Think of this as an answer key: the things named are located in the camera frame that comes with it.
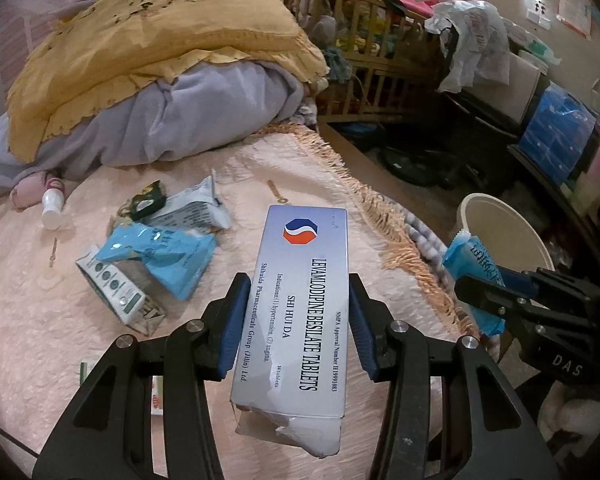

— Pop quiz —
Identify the cream plastic bucket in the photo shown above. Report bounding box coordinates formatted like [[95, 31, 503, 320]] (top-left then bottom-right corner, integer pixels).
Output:
[[450, 192, 556, 361]]

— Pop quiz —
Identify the yellow frilled pillow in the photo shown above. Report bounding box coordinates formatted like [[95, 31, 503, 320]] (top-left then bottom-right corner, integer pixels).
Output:
[[6, 0, 331, 153]]

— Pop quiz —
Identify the pink cloth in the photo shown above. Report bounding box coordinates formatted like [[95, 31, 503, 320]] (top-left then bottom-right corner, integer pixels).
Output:
[[9, 170, 66, 211]]

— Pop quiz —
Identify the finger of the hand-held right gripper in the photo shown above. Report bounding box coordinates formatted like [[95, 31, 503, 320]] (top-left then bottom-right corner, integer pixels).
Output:
[[453, 275, 548, 341], [495, 266, 598, 302]]

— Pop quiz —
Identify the magenta cloth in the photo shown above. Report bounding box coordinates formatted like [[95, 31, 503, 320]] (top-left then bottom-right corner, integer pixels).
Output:
[[385, 0, 433, 18]]

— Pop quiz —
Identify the pink fringed bedspread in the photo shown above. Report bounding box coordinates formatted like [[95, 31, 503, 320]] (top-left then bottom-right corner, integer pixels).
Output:
[[0, 125, 481, 480]]

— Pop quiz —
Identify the small white bottle red label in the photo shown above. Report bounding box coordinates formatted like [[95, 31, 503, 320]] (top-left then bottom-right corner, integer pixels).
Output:
[[41, 187, 65, 231]]

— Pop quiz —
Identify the dark blue bag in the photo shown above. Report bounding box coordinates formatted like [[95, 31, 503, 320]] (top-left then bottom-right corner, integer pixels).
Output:
[[337, 120, 381, 141]]

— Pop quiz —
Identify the black cable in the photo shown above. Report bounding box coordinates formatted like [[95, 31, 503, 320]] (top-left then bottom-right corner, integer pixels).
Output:
[[0, 417, 38, 458]]

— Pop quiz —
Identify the blue tissue pack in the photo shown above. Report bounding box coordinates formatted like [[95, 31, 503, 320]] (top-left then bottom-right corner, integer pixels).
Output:
[[517, 82, 600, 186]]

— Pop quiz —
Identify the dark green wrapper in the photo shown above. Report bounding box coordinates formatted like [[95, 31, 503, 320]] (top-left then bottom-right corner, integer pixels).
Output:
[[117, 180, 168, 223]]

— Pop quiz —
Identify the white fluffy cloth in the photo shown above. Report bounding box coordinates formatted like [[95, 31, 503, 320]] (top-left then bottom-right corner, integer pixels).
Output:
[[537, 390, 600, 456]]

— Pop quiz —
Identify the teal cloth tie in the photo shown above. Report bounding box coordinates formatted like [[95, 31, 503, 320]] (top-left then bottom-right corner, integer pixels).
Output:
[[325, 47, 351, 81]]

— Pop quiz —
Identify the wooden crib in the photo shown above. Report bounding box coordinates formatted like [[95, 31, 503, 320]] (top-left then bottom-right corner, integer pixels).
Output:
[[275, 0, 448, 121]]

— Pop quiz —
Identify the silver medicine box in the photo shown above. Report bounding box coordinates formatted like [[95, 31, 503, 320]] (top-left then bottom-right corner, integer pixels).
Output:
[[230, 204, 351, 458]]

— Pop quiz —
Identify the grey white snack packet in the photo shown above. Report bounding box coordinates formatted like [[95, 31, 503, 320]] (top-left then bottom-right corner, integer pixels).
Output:
[[142, 169, 233, 235]]

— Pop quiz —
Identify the white green tissue pack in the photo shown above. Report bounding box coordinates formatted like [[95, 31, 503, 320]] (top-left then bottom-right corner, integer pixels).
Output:
[[505, 22, 563, 66]]

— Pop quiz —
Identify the white panel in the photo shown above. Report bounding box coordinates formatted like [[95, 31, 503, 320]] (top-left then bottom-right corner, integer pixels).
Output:
[[500, 50, 543, 126]]

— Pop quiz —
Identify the lilac blanket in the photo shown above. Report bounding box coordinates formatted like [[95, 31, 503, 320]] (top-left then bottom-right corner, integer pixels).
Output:
[[0, 62, 313, 201]]

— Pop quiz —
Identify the blue snack wrapper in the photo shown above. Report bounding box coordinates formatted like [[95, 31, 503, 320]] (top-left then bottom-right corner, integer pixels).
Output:
[[441, 227, 508, 338], [96, 222, 217, 302]]

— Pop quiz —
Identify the wall poster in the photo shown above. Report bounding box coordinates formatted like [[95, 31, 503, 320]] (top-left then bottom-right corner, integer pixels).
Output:
[[560, 0, 593, 38]]

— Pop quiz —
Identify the green white carton box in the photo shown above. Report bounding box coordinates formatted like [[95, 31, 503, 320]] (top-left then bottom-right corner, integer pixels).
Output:
[[75, 245, 167, 338]]

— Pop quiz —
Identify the black fan base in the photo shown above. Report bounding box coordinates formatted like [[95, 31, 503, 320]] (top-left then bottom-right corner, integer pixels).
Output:
[[382, 147, 446, 183]]

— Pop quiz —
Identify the small white green box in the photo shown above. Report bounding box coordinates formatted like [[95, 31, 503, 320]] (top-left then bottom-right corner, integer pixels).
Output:
[[79, 361, 165, 417]]

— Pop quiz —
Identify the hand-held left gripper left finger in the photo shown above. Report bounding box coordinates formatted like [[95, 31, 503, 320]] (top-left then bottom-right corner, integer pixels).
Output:
[[32, 272, 253, 480]]

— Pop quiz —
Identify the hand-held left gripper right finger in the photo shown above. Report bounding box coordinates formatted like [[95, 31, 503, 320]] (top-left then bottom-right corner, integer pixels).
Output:
[[347, 274, 571, 480]]

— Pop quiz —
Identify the white plastic bag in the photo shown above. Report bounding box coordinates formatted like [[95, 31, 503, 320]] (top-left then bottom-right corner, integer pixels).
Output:
[[424, 0, 512, 95]]

